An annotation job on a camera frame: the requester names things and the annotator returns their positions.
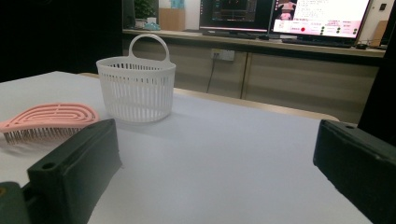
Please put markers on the green potted plant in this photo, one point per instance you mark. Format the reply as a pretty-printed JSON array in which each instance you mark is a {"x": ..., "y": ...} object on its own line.
[{"x": 144, "y": 9}]

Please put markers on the black computer mouse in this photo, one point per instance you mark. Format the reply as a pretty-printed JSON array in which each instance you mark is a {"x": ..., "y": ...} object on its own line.
[{"x": 361, "y": 46}]

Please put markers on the teal small object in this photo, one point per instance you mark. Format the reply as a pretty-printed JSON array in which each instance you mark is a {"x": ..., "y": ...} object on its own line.
[{"x": 152, "y": 26}]

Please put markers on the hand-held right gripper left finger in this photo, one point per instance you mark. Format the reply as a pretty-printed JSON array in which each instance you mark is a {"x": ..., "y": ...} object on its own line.
[{"x": 74, "y": 168}]

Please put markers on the beige long cabinet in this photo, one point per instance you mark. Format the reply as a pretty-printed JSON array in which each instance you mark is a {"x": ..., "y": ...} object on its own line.
[{"x": 305, "y": 84}]

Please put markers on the flat brown cardboard piece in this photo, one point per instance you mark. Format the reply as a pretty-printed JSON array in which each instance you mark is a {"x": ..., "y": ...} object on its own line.
[{"x": 379, "y": 32}]

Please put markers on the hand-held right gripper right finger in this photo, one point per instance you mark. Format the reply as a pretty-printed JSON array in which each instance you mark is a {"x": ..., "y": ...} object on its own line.
[{"x": 361, "y": 165}]

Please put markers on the black curtain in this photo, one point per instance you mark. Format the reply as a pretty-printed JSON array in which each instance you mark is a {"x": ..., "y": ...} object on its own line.
[
  {"x": 381, "y": 93},
  {"x": 56, "y": 34}
]

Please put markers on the black keyboard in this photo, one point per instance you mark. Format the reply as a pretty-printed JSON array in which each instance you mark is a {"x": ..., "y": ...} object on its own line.
[
  {"x": 317, "y": 42},
  {"x": 230, "y": 34}
]

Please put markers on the dark computer monitor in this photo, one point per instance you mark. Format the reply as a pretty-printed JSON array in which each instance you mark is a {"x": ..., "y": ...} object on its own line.
[{"x": 236, "y": 14}]

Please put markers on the brown cardboard box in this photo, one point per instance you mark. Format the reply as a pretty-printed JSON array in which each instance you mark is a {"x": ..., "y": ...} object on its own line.
[{"x": 172, "y": 19}]

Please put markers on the pink hair brush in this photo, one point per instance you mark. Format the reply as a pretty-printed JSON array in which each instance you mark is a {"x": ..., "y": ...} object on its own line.
[{"x": 46, "y": 116}]

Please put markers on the white slotted plastic basket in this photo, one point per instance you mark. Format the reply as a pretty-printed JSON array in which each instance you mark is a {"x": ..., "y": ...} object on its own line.
[{"x": 137, "y": 93}]

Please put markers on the white wall socket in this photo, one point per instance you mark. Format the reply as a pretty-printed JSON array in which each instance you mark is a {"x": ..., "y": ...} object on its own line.
[{"x": 223, "y": 54}]

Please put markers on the bright computer monitor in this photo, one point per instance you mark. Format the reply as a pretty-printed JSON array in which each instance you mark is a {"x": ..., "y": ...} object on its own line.
[{"x": 323, "y": 18}]

